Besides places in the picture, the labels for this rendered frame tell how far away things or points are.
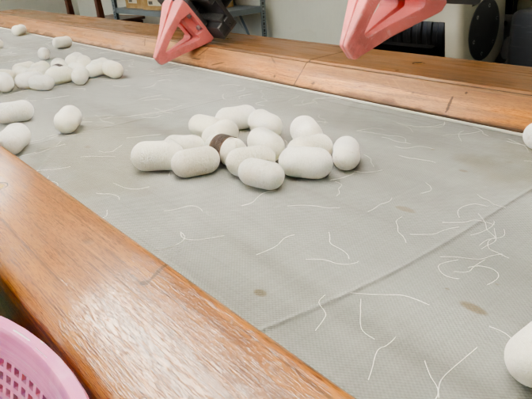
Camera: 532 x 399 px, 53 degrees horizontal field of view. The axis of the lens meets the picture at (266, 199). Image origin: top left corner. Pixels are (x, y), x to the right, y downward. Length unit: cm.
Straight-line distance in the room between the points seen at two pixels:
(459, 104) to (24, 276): 36
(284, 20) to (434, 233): 307
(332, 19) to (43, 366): 295
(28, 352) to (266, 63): 50
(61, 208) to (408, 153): 23
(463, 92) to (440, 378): 32
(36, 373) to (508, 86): 40
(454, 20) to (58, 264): 84
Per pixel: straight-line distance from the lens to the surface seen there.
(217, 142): 37
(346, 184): 34
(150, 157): 37
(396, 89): 51
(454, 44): 99
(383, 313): 23
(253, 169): 33
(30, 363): 19
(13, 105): 56
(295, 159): 34
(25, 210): 30
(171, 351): 18
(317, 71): 58
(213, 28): 73
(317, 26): 315
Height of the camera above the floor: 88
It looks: 25 degrees down
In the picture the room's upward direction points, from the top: 4 degrees counter-clockwise
